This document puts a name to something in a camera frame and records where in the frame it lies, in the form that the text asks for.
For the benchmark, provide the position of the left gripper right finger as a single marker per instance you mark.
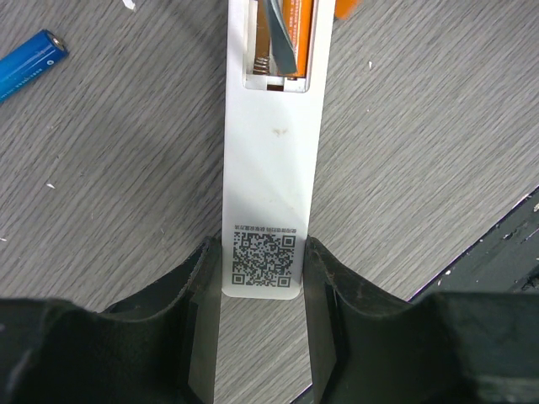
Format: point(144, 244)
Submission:
point(368, 346)

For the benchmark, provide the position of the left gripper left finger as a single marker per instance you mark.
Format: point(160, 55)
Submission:
point(158, 345)

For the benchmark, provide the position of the white remote orange batteries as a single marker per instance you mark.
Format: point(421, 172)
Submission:
point(271, 133)

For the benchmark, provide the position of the orange handle screwdriver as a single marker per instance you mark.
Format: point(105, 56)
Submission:
point(280, 39)

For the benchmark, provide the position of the orange battery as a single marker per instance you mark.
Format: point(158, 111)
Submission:
point(343, 9)
point(298, 18)

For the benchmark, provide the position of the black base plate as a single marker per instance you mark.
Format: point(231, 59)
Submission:
point(503, 260)

